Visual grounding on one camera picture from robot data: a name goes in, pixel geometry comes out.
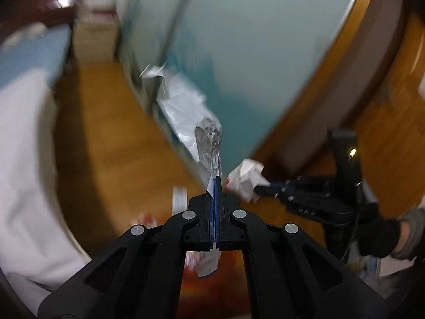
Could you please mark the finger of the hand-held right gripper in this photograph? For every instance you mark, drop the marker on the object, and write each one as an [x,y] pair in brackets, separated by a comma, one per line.
[312,206]
[308,185]

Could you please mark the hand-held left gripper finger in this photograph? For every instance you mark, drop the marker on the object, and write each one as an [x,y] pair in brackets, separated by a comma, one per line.
[218,212]
[214,212]

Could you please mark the white tissue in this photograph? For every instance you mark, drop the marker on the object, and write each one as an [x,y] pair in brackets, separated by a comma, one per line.
[245,179]

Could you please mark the clear plastic bag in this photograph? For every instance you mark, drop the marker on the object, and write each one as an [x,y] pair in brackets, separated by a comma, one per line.
[186,113]

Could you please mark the person's right forearm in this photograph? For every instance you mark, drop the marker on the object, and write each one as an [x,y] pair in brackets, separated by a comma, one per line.
[413,236]

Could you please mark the person's right hand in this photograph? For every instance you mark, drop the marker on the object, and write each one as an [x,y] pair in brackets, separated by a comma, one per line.
[378,237]

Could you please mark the white paper packet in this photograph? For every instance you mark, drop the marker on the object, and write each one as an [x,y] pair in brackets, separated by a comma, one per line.
[180,199]

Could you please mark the red white packet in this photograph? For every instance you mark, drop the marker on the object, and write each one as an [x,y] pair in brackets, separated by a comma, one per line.
[149,220]

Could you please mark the white blue paper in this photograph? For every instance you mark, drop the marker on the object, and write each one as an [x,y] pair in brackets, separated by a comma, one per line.
[381,265]

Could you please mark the frosted floral wardrobe door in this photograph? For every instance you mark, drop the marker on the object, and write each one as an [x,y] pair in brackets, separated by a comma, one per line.
[149,23]
[259,46]

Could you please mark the white bed sheet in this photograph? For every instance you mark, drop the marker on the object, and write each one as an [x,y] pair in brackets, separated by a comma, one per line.
[26,172]

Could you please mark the light wooden nightstand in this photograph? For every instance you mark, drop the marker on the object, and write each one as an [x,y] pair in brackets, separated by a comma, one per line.
[94,43]

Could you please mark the red box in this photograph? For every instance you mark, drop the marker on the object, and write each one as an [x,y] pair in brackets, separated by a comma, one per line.
[104,14]

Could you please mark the blue blanket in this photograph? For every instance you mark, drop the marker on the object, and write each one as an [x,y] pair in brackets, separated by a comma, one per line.
[30,53]

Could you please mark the dark wooden headboard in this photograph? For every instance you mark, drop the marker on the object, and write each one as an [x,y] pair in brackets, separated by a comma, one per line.
[49,3]

